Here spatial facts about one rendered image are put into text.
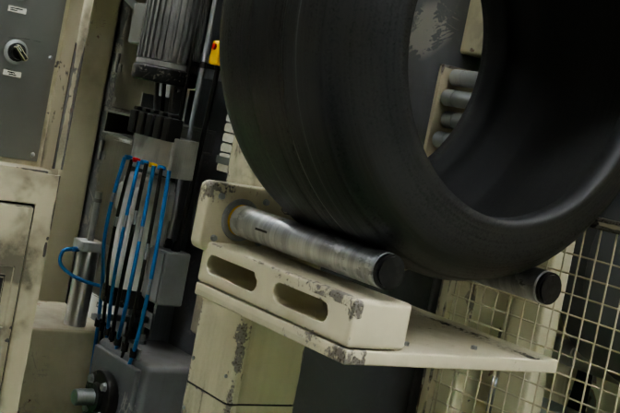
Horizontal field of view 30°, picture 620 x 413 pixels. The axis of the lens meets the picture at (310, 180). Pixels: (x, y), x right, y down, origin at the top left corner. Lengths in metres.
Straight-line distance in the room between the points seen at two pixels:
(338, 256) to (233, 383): 0.39
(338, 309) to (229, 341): 0.40
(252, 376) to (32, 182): 0.47
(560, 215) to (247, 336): 0.51
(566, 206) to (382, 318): 0.30
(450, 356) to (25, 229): 0.75
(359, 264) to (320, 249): 0.08
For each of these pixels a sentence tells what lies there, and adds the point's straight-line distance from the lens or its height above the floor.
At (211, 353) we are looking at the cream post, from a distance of 1.79.
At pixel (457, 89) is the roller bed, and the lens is 2.06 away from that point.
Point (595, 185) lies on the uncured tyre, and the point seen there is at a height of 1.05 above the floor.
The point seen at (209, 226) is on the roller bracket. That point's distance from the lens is 1.63.
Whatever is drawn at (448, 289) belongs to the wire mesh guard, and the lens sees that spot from 1.98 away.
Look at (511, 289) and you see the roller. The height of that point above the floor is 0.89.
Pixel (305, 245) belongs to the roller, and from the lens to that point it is 1.48.
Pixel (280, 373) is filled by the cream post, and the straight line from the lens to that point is 1.79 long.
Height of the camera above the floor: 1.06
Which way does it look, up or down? 3 degrees down
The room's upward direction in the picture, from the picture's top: 11 degrees clockwise
